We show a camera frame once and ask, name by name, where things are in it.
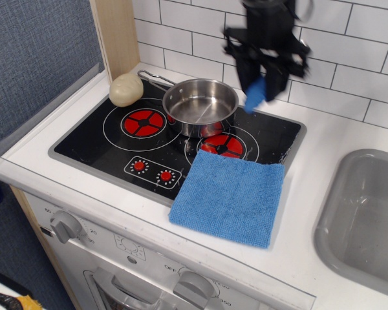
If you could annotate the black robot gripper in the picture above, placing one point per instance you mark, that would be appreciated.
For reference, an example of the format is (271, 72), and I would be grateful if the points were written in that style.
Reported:
(267, 41)

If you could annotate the blue handled metal spoon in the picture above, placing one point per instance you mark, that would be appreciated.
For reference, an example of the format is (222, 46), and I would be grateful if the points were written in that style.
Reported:
(255, 94)

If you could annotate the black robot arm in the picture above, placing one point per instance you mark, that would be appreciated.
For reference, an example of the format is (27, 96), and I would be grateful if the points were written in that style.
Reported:
(266, 51)

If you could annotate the black toy stove top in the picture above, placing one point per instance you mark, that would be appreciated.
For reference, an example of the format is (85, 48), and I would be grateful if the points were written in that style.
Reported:
(136, 149)

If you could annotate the stainless steel pot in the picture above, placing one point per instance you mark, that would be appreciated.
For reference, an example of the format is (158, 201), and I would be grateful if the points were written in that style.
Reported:
(196, 108)

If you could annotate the blue microfiber cloth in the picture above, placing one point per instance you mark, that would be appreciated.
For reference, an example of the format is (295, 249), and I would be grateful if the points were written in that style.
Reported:
(230, 198)

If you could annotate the cream toy potato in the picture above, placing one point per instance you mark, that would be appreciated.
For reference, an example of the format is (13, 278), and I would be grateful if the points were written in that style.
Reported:
(125, 90)

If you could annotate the grey sink basin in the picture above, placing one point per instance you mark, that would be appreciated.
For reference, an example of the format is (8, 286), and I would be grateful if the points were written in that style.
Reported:
(351, 236)

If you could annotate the grey right oven knob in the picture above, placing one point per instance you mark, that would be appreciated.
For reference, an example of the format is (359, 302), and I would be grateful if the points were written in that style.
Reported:
(194, 289)

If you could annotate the grey oven knob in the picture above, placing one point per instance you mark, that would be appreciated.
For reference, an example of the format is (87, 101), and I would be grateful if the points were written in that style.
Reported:
(65, 226)
(194, 289)

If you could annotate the grey left oven knob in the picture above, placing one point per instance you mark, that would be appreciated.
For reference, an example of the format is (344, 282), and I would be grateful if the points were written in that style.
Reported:
(65, 226)

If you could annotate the white toy oven front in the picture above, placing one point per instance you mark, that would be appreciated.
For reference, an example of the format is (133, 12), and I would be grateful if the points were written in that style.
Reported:
(106, 270)

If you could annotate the yellow object at corner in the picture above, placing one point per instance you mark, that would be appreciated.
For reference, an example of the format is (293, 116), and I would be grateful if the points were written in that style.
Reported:
(28, 303)

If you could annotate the light wooden post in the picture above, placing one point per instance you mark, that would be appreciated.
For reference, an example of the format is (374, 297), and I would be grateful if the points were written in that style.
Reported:
(115, 26)

